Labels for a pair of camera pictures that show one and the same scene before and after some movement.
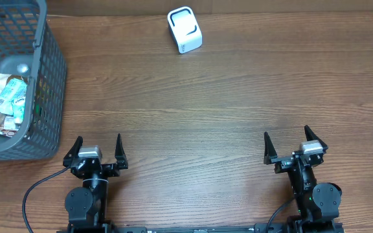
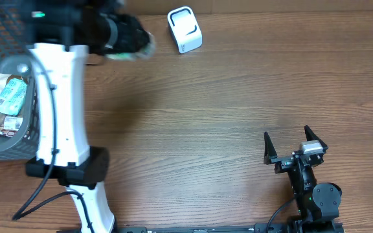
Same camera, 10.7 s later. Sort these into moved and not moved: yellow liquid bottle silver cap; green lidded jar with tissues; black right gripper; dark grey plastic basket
Moved: green lidded jar with tissues
Not moved: dark grey plastic basket; black right gripper; yellow liquid bottle silver cap
